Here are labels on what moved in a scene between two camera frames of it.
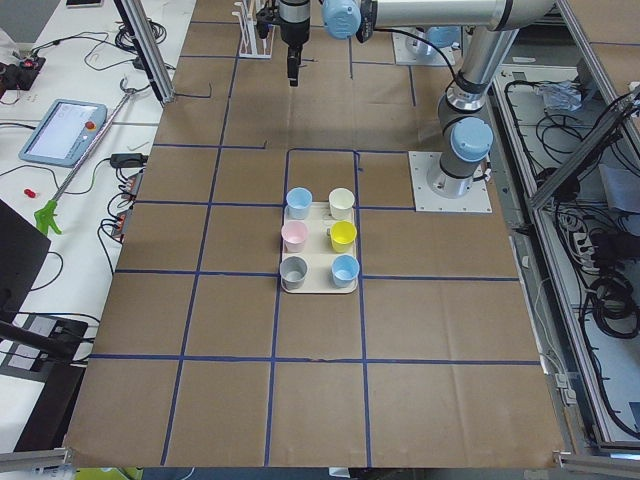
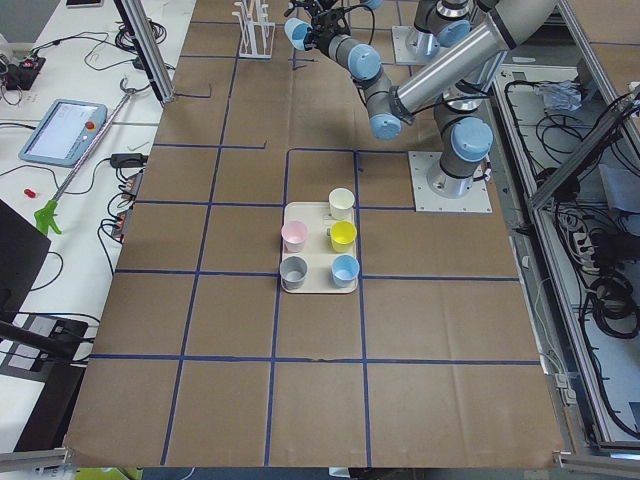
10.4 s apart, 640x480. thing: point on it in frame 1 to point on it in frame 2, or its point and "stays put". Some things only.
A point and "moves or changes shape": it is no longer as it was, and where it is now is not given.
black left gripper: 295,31 to 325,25
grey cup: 292,271 stays put
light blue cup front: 345,269 stays put
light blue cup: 298,202 moves or changes shape
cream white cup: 341,203 stays put
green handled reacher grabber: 46,217 stays put
